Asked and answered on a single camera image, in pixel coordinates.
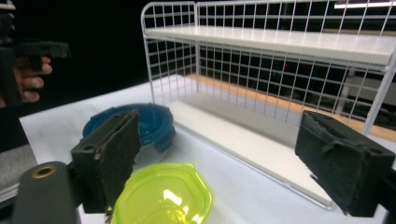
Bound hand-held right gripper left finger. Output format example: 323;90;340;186
70;108;142;215

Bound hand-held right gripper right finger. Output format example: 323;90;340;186
294;110;396;218

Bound glass container with blue lid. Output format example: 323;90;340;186
82;103;177;169

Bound green plastic container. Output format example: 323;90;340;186
111;162;215;224

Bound white wire shelf rack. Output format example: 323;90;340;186
140;0;396;210

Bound light blue table mat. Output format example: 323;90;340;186
18;73;396;224

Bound bright light strip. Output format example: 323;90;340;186
334;1;396;9

